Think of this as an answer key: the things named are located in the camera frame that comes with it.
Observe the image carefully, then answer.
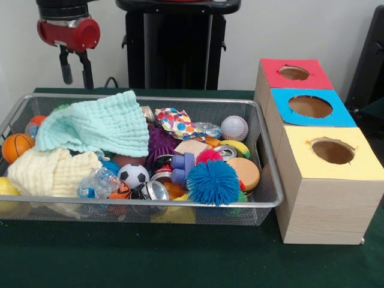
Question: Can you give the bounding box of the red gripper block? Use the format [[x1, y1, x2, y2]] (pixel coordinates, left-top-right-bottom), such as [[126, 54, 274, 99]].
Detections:
[[37, 17, 101, 90]]

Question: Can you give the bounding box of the mint knitted cloth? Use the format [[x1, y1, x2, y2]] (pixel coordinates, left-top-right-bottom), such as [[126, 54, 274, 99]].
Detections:
[[34, 89, 150, 158]]

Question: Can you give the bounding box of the cream knitted cloth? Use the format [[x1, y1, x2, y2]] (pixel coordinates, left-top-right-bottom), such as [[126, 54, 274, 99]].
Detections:
[[7, 148, 103, 198]]

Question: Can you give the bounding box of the polka dot patterned cloth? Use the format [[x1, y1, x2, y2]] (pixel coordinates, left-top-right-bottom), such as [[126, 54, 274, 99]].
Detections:
[[154, 107, 206, 141]]

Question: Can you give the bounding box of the blue spiky rubber ball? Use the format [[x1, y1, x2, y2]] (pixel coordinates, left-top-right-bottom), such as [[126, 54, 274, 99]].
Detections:
[[185, 160, 241, 207]]

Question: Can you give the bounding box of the wooden three-hole sorting box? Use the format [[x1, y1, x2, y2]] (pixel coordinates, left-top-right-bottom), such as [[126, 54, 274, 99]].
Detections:
[[253, 58, 384, 245]]

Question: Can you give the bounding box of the orange basketball toy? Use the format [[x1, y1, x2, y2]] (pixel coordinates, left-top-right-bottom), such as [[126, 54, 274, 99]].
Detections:
[[1, 133, 36, 164]]

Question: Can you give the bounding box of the purple spiky ball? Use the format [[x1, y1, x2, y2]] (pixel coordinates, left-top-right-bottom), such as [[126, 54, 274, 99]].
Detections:
[[146, 124, 181, 169]]

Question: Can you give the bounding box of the small soccer ball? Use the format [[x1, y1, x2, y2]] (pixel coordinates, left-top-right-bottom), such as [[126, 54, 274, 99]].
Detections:
[[117, 163, 150, 190]]

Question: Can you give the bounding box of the white baseball toy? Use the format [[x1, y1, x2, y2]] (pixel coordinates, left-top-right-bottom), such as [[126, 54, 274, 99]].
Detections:
[[221, 115, 249, 142]]

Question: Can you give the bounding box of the yellow banana toy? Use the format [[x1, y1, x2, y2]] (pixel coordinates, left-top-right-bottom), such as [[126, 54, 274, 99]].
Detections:
[[220, 140, 251, 159]]

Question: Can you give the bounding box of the toy burger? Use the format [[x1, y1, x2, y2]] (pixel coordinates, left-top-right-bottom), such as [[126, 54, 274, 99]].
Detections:
[[226, 157, 261, 192]]

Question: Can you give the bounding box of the dark green tablecloth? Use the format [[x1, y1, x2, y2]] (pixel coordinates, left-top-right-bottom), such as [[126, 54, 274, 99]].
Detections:
[[0, 86, 384, 288]]

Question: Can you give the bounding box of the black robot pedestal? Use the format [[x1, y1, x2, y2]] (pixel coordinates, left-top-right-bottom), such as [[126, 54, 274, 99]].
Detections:
[[115, 0, 242, 91]]

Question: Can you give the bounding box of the wire mesh bin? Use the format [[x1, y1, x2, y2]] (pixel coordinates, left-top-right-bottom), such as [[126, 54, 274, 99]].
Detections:
[[0, 92, 284, 228]]

